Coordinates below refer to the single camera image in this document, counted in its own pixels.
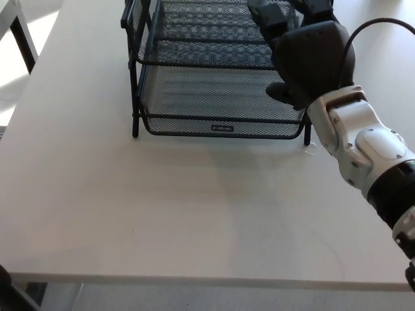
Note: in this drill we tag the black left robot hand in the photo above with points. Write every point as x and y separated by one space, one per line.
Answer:
4 275

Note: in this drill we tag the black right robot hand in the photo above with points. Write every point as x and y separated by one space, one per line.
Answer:
311 64

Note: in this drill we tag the black mesh sliding tray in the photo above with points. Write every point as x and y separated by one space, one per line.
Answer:
201 53

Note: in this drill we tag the grey metal desk leg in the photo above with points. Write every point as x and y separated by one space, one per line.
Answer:
61 298

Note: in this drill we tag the clear tape piece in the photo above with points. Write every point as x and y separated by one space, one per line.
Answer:
308 149

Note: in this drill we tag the black mesh tray with label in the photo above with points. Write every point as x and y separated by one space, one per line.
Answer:
210 97

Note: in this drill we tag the white side table black legs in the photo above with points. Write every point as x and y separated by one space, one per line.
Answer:
24 45

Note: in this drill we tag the dark under-desk base frame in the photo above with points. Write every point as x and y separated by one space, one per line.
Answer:
22 301

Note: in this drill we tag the black metal tray rack frame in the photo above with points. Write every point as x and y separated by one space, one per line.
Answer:
135 129

